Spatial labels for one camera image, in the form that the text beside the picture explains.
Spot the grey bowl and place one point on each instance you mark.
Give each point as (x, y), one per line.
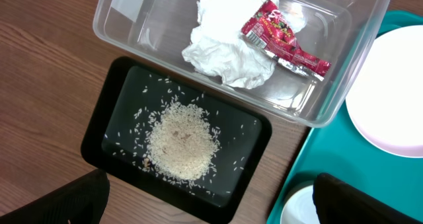
(299, 207)

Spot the teal plastic tray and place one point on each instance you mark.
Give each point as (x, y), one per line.
(340, 150)

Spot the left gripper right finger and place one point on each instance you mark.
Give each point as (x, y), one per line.
(337, 202)

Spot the white tissue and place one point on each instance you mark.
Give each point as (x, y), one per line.
(218, 49)

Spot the clear plastic bin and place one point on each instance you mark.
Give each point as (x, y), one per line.
(339, 31)

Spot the large white plate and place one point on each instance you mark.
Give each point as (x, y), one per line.
(385, 101)

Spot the black plastic tray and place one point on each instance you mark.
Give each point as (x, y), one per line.
(212, 209)

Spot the red snack wrapper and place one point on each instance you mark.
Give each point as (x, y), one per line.
(270, 32)

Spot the pile of rice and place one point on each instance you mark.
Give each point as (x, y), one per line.
(181, 135)

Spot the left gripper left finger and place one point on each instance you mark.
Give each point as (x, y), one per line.
(80, 201)

